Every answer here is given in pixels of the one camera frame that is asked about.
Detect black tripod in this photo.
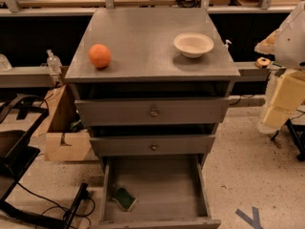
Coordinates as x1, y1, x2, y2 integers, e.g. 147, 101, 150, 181
285, 119, 305, 162

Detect small white spray bottle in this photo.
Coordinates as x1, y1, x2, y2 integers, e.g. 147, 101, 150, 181
224, 39, 232, 51

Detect grey drawer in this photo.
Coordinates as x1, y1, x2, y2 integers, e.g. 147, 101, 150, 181
91, 135, 214, 156
91, 155, 221, 229
75, 97, 229, 126

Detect bottom grey drawer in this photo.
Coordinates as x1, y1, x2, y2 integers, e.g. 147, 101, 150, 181
91, 155, 221, 229

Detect clear plastic bottle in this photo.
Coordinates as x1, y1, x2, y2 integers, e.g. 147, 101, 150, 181
47, 50, 62, 73

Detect cardboard box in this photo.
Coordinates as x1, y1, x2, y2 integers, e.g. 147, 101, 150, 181
34, 85, 97, 161

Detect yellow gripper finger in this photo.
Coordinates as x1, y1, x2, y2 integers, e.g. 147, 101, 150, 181
261, 70, 305, 129

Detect orange ball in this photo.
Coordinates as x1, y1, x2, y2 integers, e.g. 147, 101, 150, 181
88, 44, 112, 69

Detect white bowl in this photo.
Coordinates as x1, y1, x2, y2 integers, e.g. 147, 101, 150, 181
173, 32, 214, 58

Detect green yellow sponge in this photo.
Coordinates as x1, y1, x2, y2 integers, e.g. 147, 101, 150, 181
112, 187, 136, 211

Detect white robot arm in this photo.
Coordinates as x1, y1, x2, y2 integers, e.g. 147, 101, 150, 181
254, 1, 305, 134

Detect black floor cable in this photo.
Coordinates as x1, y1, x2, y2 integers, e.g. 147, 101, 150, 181
16, 182, 96, 229

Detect grey drawer cabinet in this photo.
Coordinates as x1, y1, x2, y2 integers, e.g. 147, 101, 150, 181
64, 7, 241, 229

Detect middle grey drawer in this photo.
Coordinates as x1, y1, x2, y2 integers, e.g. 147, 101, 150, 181
91, 135, 214, 156

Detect top grey drawer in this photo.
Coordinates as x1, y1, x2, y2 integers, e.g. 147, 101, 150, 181
75, 97, 229, 126

